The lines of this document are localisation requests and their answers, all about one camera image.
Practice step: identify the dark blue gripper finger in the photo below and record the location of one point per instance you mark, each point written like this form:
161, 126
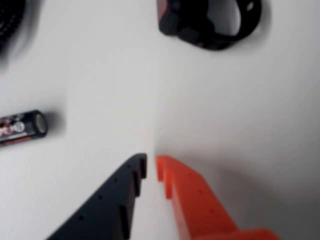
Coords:
105, 210

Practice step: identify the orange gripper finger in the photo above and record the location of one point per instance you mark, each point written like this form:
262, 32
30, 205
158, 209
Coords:
197, 207

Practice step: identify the black AAA battery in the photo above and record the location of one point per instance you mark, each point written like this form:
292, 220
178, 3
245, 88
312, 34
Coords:
22, 127

